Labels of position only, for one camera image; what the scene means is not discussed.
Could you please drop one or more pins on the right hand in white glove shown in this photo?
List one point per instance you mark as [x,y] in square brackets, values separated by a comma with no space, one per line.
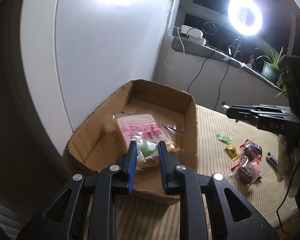
[288,158]

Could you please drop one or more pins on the white power strip adapters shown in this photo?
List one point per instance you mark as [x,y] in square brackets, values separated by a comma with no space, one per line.
[193,34]

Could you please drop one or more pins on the yellow snack packet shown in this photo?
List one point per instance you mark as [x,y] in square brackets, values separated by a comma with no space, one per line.
[232,152]

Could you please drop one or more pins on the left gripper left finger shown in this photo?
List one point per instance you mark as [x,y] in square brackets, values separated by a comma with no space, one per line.
[124,171]

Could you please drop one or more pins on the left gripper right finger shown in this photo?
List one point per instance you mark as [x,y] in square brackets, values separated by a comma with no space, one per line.
[170,177]

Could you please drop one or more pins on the dark chocolate bar wrapper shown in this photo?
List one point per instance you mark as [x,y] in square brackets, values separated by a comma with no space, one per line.
[272,161]

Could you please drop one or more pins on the potted spider plant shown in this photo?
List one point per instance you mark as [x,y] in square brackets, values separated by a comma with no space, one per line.
[271,70]

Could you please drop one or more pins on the brown cardboard box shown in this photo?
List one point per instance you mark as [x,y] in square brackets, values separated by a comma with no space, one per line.
[139,110]

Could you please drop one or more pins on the bright ring light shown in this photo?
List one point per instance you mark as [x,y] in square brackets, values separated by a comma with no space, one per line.
[245,16]

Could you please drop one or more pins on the red date snack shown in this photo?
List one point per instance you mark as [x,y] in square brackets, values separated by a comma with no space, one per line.
[252,151]
[247,171]

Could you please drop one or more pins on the bagged sliced bread pink label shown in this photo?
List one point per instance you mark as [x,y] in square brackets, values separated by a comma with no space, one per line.
[141,127]

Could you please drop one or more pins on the small figurine on sill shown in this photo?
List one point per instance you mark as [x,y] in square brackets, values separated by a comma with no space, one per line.
[251,62]

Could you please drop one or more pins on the ring light tripod stand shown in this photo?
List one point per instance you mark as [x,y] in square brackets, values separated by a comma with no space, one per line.
[234,49]

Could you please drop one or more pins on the green round candy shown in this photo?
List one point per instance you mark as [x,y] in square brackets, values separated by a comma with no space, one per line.
[148,148]

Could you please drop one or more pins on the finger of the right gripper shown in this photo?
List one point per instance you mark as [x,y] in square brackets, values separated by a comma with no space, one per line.
[247,116]
[260,109]

